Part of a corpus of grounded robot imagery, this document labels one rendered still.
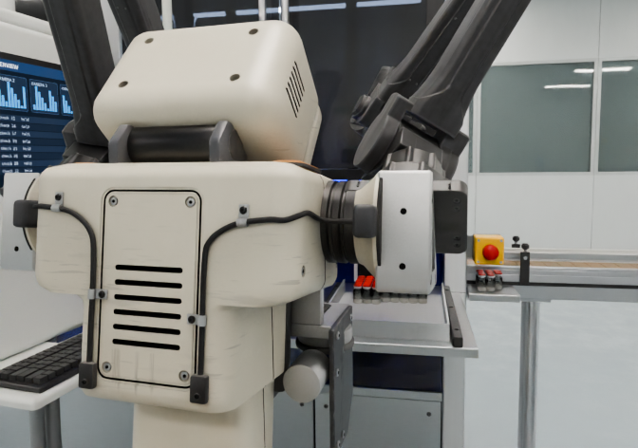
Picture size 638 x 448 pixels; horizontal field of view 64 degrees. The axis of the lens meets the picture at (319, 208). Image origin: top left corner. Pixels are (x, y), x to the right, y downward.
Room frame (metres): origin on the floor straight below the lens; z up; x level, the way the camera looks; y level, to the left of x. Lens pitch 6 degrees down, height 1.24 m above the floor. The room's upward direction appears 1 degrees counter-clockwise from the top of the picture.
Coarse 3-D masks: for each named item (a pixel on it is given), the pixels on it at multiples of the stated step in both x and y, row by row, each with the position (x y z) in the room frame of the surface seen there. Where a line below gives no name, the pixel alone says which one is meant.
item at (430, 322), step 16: (352, 304) 1.23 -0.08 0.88; (368, 304) 1.23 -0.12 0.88; (384, 304) 1.23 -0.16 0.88; (400, 304) 1.23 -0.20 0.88; (416, 304) 1.23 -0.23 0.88; (432, 304) 1.22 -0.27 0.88; (352, 320) 1.01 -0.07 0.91; (368, 320) 1.01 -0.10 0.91; (384, 320) 1.00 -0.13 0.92; (400, 320) 1.10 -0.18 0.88; (416, 320) 1.10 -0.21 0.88; (432, 320) 1.10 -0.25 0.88; (448, 320) 1.00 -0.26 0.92; (368, 336) 1.01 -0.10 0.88; (384, 336) 1.00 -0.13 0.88; (400, 336) 0.99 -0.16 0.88; (416, 336) 0.99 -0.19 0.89; (432, 336) 0.98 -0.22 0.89; (448, 336) 0.97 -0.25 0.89
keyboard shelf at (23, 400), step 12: (36, 348) 1.18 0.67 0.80; (12, 360) 1.11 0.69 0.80; (60, 384) 0.97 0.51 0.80; (72, 384) 0.99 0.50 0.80; (0, 396) 0.93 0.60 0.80; (12, 396) 0.92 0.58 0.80; (24, 396) 0.92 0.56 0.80; (36, 396) 0.92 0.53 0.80; (48, 396) 0.93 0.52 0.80; (60, 396) 0.96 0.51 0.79; (24, 408) 0.91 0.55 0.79; (36, 408) 0.91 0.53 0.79
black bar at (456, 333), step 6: (444, 288) 1.31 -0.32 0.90; (450, 294) 1.24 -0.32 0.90; (450, 300) 1.19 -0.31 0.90; (450, 306) 1.15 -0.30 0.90; (450, 312) 1.10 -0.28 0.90; (456, 312) 1.10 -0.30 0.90; (450, 318) 1.06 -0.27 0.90; (456, 318) 1.06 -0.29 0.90; (450, 324) 1.03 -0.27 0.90; (456, 324) 1.02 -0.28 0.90; (450, 330) 1.02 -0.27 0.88; (456, 330) 0.98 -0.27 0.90; (456, 336) 0.95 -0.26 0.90; (456, 342) 0.94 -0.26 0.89; (462, 342) 0.94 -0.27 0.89
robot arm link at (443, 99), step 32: (480, 0) 0.60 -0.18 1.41; (512, 0) 0.58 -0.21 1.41; (480, 32) 0.58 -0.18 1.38; (448, 64) 0.59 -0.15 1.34; (480, 64) 0.59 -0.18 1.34; (416, 96) 0.61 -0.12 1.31; (448, 96) 0.59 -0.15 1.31; (384, 128) 0.58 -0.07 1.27; (448, 128) 0.60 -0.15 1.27; (448, 160) 0.60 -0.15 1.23
